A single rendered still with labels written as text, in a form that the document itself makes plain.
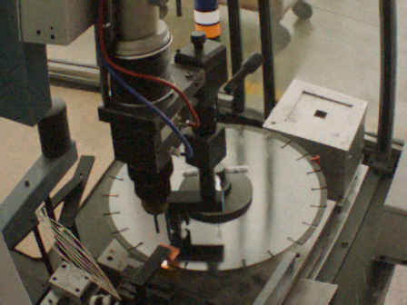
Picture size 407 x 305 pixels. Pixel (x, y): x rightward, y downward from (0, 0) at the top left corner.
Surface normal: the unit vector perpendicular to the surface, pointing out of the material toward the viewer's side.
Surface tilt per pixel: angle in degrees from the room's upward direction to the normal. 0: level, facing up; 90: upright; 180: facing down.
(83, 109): 0
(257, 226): 0
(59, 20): 90
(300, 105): 0
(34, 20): 90
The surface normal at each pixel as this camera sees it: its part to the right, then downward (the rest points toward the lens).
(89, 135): -0.05, -0.79
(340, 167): -0.45, 0.57
